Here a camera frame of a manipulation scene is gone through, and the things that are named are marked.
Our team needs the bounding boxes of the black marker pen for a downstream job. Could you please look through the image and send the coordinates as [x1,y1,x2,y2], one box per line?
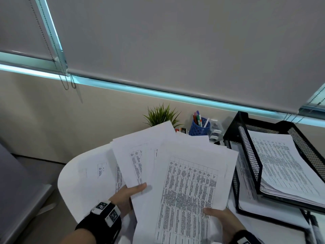
[308,213,325,244]

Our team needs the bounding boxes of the glass window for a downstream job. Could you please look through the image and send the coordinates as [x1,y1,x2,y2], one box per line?
[0,0,325,129]

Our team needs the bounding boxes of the white tape dispenser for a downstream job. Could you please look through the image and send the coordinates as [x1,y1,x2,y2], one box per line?
[209,119,224,141]

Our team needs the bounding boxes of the black left wristband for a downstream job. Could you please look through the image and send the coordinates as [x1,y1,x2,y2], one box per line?
[75,200,122,244]

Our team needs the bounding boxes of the black mesh paper tray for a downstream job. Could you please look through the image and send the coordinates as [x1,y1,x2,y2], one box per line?
[223,111,325,231]

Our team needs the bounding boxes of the metal bead chain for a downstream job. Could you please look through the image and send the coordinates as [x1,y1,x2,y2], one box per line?
[28,0,77,90]
[283,91,325,124]

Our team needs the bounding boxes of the wide grey roller blind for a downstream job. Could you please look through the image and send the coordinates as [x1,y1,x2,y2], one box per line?
[43,0,325,115]

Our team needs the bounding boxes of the person's left forearm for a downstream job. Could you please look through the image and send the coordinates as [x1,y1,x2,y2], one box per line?
[60,228,97,244]

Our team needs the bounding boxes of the potted green plant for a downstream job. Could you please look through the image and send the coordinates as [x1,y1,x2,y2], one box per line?
[143,103,183,129]

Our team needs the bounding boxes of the person's left hand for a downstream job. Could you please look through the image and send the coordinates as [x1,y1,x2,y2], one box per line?
[108,182,148,219]

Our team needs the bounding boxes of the person's right hand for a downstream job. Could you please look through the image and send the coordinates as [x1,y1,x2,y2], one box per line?
[202,207,246,244]

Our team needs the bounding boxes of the dark blue pen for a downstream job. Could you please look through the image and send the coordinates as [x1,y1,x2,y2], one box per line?
[304,226,315,244]

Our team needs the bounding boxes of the blue pen holder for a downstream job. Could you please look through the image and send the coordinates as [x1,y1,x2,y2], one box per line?
[189,117,211,136]

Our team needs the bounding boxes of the pile of papers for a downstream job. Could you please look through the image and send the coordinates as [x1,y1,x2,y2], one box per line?
[73,120,264,244]

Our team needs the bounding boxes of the white table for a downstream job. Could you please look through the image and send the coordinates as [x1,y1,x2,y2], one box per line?
[57,139,325,244]

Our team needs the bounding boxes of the grey low cabinet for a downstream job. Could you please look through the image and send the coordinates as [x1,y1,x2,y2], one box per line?
[0,143,54,244]

